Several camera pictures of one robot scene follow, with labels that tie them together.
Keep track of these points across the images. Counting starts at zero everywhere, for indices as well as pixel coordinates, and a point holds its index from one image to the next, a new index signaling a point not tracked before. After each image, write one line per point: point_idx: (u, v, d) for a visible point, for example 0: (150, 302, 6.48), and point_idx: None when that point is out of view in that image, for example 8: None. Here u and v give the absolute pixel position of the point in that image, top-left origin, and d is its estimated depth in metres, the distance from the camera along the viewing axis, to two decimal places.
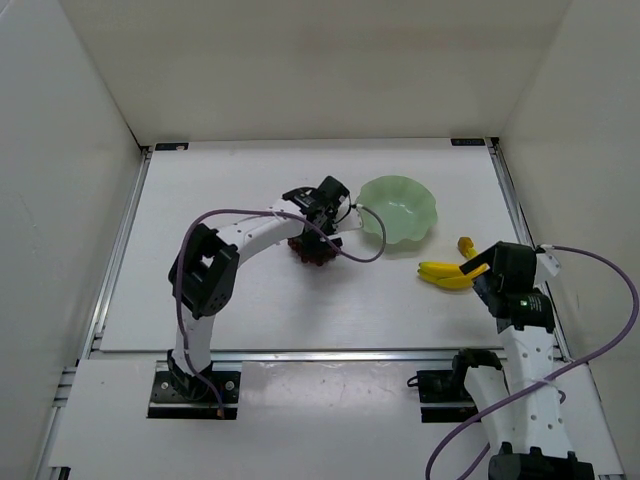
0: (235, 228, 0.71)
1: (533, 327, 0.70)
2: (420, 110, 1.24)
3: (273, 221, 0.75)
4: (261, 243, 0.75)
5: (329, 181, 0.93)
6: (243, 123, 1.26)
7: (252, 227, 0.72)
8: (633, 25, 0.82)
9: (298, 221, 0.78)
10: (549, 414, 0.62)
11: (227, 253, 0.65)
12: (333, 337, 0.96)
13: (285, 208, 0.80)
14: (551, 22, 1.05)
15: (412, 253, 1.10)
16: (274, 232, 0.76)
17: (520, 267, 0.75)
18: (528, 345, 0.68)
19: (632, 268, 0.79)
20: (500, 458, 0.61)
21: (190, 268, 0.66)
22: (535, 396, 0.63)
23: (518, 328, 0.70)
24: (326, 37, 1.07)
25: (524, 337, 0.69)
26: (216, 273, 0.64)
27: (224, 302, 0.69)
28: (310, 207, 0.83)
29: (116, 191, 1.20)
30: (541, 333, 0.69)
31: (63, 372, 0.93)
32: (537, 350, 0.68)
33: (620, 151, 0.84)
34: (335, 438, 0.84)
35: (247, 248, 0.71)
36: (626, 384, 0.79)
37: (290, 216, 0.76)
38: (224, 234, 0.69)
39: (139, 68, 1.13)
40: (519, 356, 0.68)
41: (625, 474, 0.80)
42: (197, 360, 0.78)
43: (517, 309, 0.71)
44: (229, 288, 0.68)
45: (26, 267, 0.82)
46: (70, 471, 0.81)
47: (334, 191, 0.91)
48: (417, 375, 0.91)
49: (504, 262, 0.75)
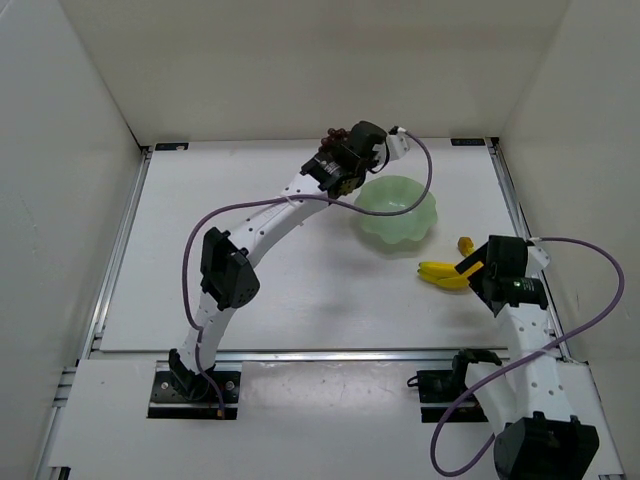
0: (245, 226, 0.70)
1: (527, 304, 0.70)
2: (420, 111, 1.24)
3: (286, 209, 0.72)
4: (278, 233, 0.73)
5: (355, 132, 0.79)
6: (243, 123, 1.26)
7: (264, 222, 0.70)
8: (632, 24, 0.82)
9: (317, 200, 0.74)
10: (549, 381, 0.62)
11: (240, 257, 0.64)
12: (335, 337, 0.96)
13: (301, 185, 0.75)
14: (550, 21, 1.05)
15: (412, 252, 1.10)
16: (291, 217, 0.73)
17: (511, 255, 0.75)
18: (524, 319, 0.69)
19: (632, 267, 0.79)
20: (504, 435, 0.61)
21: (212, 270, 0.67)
22: (534, 365, 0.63)
23: (514, 305, 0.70)
24: (326, 38, 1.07)
25: (519, 313, 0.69)
26: (232, 277, 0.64)
27: (252, 294, 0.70)
28: (333, 181, 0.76)
29: (116, 191, 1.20)
30: (536, 310, 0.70)
31: (63, 372, 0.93)
32: (534, 324, 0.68)
33: (619, 151, 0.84)
34: (336, 439, 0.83)
35: (261, 245, 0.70)
36: (626, 385, 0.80)
37: (306, 198, 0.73)
38: (234, 237, 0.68)
39: (139, 67, 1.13)
40: (516, 330, 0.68)
41: (625, 473, 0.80)
42: (206, 356, 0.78)
43: (512, 290, 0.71)
44: (256, 281, 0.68)
45: (27, 267, 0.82)
46: (70, 471, 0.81)
47: (362, 145, 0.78)
48: (417, 375, 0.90)
49: (496, 251, 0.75)
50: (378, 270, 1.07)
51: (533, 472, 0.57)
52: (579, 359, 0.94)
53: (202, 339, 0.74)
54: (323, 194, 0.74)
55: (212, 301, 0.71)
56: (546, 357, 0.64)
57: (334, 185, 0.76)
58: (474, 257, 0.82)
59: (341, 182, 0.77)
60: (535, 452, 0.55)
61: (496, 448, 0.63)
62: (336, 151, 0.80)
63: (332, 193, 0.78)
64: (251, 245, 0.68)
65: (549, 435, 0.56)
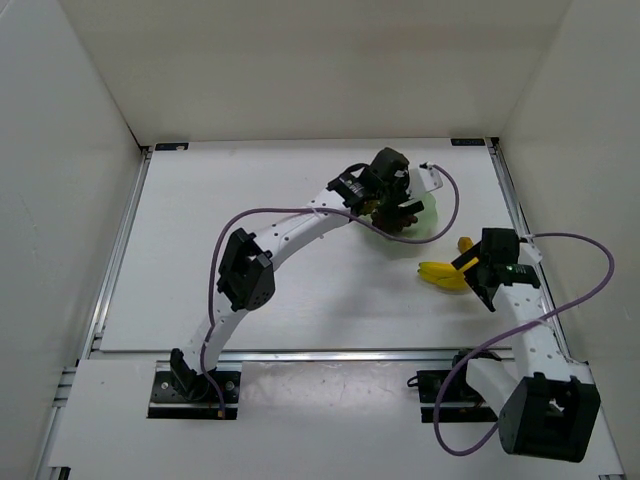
0: (271, 231, 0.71)
1: (521, 283, 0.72)
2: (421, 111, 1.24)
3: (313, 219, 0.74)
4: (300, 243, 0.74)
5: (382, 157, 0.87)
6: (243, 123, 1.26)
7: (289, 228, 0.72)
8: (632, 25, 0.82)
9: (340, 215, 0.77)
10: (547, 346, 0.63)
11: (263, 259, 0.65)
12: (336, 337, 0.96)
13: (328, 200, 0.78)
14: (550, 21, 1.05)
15: (412, 253, 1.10)
16: (315, 229, 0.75)
17: (504, 245, 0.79)
18: (518, 295, 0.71)
19: (633, 268, 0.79)
20: (507, 408, 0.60)
21: (232, 269, 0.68)
22: (531, 333, 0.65)
23: (508, 284, 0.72)
24: (326, 38, 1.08)
25: (513, 290, 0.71)
26: (251, 279, 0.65)
27: (267, 299, 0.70)
28: (357, 198, 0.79)
29: (116, 191, 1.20)
30: (528, 287, 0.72)
31: (63, 372, 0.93)
32: (528, 299, 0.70)
33: (619, 151, 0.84)
34: (336, 439, 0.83)
35: (283, 252, 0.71)
36: (625, 385, 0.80)
37: (331, 212, 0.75)
38: (261, 239, 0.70)
39: (139, 67, 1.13)
40: (512, 305, 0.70)
41: (625, 473, 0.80)
42: (213, 355, 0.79)
43: (505, 273, 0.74)
44: (272, 286, 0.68)
45: (28, 267, 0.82)
46: (70, 470, 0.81)
47: (387, 169, 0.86)
48: (417, 375, 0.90)
49: (490, 243, 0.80)
50: (379, 271, 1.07)
51: (536, 438, 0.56)
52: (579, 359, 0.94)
53: (208, 339, 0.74)
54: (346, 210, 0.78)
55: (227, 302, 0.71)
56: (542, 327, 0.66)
57: (357, 203, 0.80)
58: (470, 254, 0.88)
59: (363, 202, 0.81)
60: (535, 412, 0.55)
61: (501, 423, 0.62)
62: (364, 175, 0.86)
63: (354, 212, 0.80)
64: (276, 249, 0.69)
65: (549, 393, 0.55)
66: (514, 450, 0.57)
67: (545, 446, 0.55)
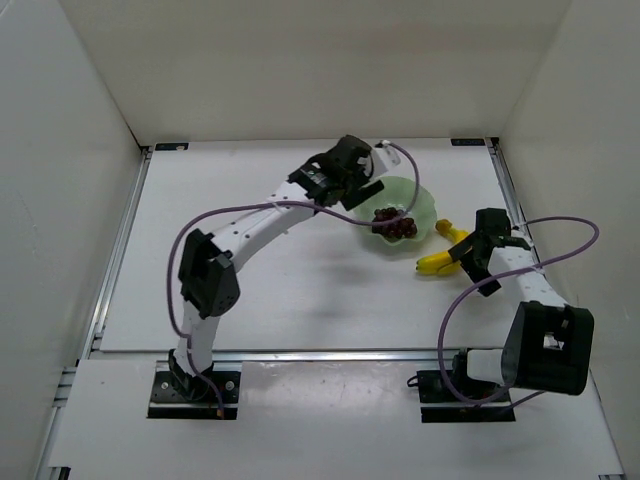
0: (231, 229, 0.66)
1: (512, 246, 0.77)
2: (421, 111, 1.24)
3: (273, 213, 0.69)
4: (263, 239, 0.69)
5: (343, 143, 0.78)
6: (243, 123, 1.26)
7: (249, 225, 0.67)
8: (631, 24, 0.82)
9: (304, 207, 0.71)
10: (540, 284, 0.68)
11: (223, 260, 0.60)
12: (335, 338, 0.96)
13: (288, 193, 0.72)
14: (549, 21, 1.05)
15: (412, 252, 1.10)
16: (278, 223, 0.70)
17: (497, 219, 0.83)
18: (511, 254, 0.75)
19: (632, 267, 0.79)
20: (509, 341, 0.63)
21: (191, 274, 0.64)
22: (526, 276, 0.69)
23: (500, 247, 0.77)
24: (326, 38, 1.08)
25: (505, 250, 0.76)
26: (214, 282, 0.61)
27: (233, 302, 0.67)
28: (319, 190, 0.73)
29: (116, 191, 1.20)
30: (520, 249, 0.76)
31: (63, 372, 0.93)
32: (520, 256, 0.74)
33: (619, 151, 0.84)
34: (336, 439, 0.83)
35: (245, 250, 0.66)
36: (625, 385, 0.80)
37: (293, 204, 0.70)
38: (220, 239, 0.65)
39: (138, 67, 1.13)
40: (505, 260, 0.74)
41: (625, 473, 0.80)
42: (197, 357, 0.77)
43: (498, 238, 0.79)
44: (236, 288, 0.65)
45: (27, 267, 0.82)
46: (70, 471, 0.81)
47: (348, 156, 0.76)
48: (417, 375, 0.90)
49: (482, 220, 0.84)
50: (379, 271, 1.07)
51: (538, 365, 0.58)
52: None
53: (191, 346, 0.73)
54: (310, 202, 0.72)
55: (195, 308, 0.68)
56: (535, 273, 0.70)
57: (321, 195, 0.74)
58: (464, 244, 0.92)
59: (328, 193, 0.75)
60: (535, 336, 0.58)
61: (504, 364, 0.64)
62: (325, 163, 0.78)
63: (318, 204, 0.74)
64: (236, 248, 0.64)
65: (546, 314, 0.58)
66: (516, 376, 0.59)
67: (546, 370, 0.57)
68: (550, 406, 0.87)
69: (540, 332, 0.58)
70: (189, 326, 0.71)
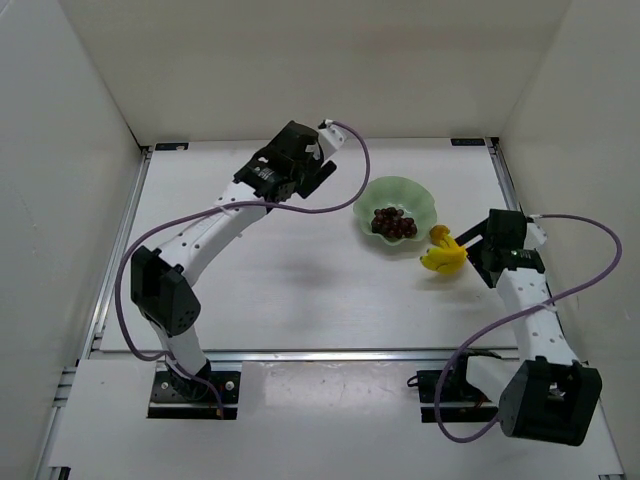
0: (179, 241, 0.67)
1: (525, 268, 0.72)
2: (421, 111, 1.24)
3: (222, 219, 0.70)
4: (215, 244, 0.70)
5: (287, 134, 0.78)
6: (243, 123, 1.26)
7: (198, 235, 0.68)
8: (631, 24, 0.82)
9: (254, 207, 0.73)
10: (550, 330, 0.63)
11: (174, 275, 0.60)
12: (334, 338, 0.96)
13: (236, 194, 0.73)
14: (549, 21, 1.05)
15: (412, 253, 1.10)
16: (227, 228, 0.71)
17: (511, 230, 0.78)
18: (522, 281, 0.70)
19: (631, 268, 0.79)
20: (507, 391, 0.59)
21: (145, 295, 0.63)
22: (534, 318, 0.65)
23: (512, 269, 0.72)
24: (326, 38, 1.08)
25: (517, 275, 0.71)
26: (168, 300, 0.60)
27: (195, 315, 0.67)
28: (268, 186, 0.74)
29: (116, 191, 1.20)
30: (533, 272, 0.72)
31: (63, 372, 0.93)
32: (531, 284, 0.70)
33: (618, 151, 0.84)
34: (335, 438, 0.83)
35: (196, 259, 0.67)
36: (625, 385, 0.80)
37: (241, 206, 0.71)
38: (168, 253, 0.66)
39: (138, 67, 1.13)
40: (515, 290, 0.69)
41: (625, 474, 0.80)
42: (189, 364, 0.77)
43: (509, 257, 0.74)
44: (194, 301, 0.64)
45: (27, 267, 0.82)
46: (70, 471, 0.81)
47: (295, 147, 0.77)
48: (417, 375, 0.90)
49: (496, 225, 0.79)
50: (379, 271, 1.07)
51: (539, 423, 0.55)
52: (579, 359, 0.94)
53: (176, 359, 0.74)
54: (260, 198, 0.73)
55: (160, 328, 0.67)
56: (546, 312, 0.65)
57: (271, 191, 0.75)
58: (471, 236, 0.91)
59: (278, 187, 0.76)
60: (538, 398, 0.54)
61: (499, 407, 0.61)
62: (271, 156, 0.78)
63: (270, 199, 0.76)
64: (187, 260, 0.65)
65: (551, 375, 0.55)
66: (515, 433, 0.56)
67: (547, 430, 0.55)
68: None
69: (544, 395, 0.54)
70: (165, 345, 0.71)
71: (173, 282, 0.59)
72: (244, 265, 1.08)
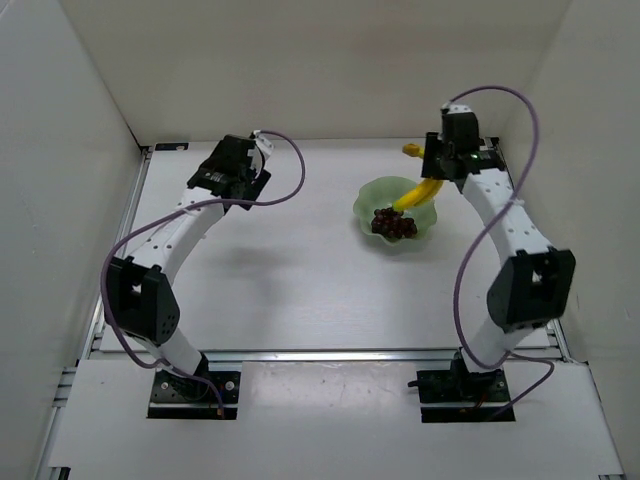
0: (149, 246, 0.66)
1: (487, 170, 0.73)
2: (420, 110, 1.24)
3: (187, 219, 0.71)
4: (183, 246, 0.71)
5: (230, 138, 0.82)
6: (243, 123, 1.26)
7: (166, 237, 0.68)
8: (631, 24, 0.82)
9: (214, 205, 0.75)
10: (522, 223, 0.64)
11: (153, 276, 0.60)
12: (334, 338, 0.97)
13: (195, 196, 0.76)
14: (549, 21, 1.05)
15: (412, 252, 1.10)
16: (192, 229, 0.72)
17: (468, 131, 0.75)
18: (488, 181, 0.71)
19: (630, 267, 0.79)
20: (493, 287, 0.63)
21: (122, 308, 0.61)
22: (507, 216, 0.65)
23: (476, 173, 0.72)
24: (326, 38, 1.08)
25: (482, 178, 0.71)
26: (152, 304, 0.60)
27: (176, 321, 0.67)
28: (222, 184, 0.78)
29: (116, 191, 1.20)
30: (496, 172, 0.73)
31: (63, 372, 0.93)
32: (497, 184, 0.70)
33: (618, 151, 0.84)
34: (335, 439, 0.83)
35: (170, 261, 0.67)
36: (625, 385, 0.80)
37: (203, 205, 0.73)
38: (141, 258, 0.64)
39: (137, 66, 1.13)
40: (483, 193, 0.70)
41: (624, 473, 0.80)
42: (186, 364, 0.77)
43: (472, 163, 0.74)
44: (174, 306, 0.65)
45: (28, 267, 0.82)
46: (70, 471, 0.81)
47: (241, 150, 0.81)
48: (417, 376, 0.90)
49: (452, 130, 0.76)
50: (379, 270, 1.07)
51: (527, 308, 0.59)
52: (579, 359, 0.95)
53: (171, 362, 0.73)
54: (216, 197, 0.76)
55: (143, 340, 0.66)
56: (515, 208, 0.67)
57: (224, 190, 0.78)
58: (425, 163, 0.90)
59: (231, 186, 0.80)
60: (524, 284, 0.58)
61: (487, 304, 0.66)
62: (219, 163, 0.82)
63: (224, 196, 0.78)
64: (163, 260, 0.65)
65: (530, 268, 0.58)
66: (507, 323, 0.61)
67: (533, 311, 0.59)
68: (551, 407, 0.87)
69: (528, 281, 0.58)
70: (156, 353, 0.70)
71: (155, 283, 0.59)
72: (197, 261, 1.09)
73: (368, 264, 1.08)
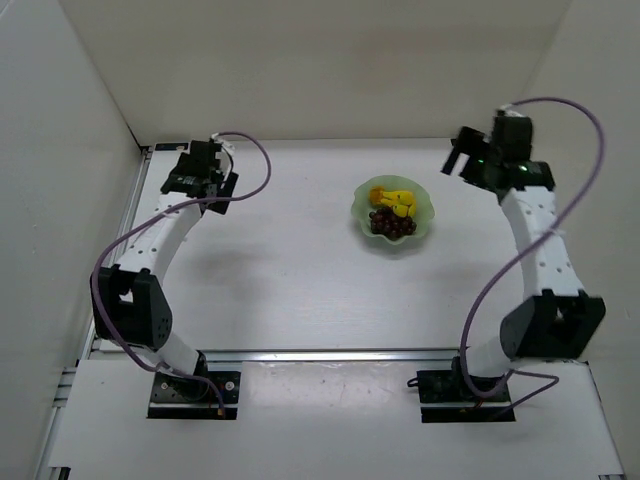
0: (134, 252, 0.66)
1: (532, 187, 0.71)
2: (420, 111, 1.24)
3: (168, 222, 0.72)
4: (167, 249, 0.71)
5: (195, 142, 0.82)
6: (242, 123, 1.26)
7: (150, 241, 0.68)
8: (630, 24, 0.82)
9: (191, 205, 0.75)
10: (557, 260, 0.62)
11: (143, 279, 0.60)
12: (334, 338, 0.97)
13: (171, 200, 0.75)
14: (548, 21, 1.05)
15: (412, 252, 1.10)
16: (174, 231, 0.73)
17: (520, 137, 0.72)
18: (529, 201, 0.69)
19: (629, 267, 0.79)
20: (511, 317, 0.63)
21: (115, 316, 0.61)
22: (543, 248, 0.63)
23: (521, 189, 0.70)
24: (326, 37, 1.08)
25: (526, 197, 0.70)
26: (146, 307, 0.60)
27: (169, 325, 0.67)
28: (196, 186, 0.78)
29: (116, 191, 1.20)
30: (544, 193, 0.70)
31: (63, 372, 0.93)
32: (541, 207, 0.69)
33: (618, 150, 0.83)
34: (335, 439, 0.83)
35: (157, 264, 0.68)
36: (625, 384, 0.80)
37: (182, 207, 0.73)
38: (129, 263, 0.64)
39: (135, 67, 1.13)
40: (524, 214, 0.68)
41: (625, 473, 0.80)
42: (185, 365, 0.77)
43: (518, 175, 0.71)
44: (167, 309, 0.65)
45: (28, 268, 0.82)
46: (70, 471, 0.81)
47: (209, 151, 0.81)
48: (417, 376, 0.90)
49: (504, 134, 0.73)
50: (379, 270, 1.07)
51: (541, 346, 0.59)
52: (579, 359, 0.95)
53: (170, 363, 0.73)
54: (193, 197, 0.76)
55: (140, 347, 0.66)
56: (553, 237, 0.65)
57: (199, 191, 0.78)
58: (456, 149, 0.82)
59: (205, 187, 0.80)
60: (542, 322, 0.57)
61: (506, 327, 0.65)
62: (188, 166, 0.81)
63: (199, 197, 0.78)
64: (151, 262, 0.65)
65: (553, 310, 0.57)
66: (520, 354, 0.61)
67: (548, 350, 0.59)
68: (551, 407, 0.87)
69: (548, 320, 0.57)
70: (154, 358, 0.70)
71: (147, 286, 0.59)
72: (189, 266, 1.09)
73: (369, 264, 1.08)
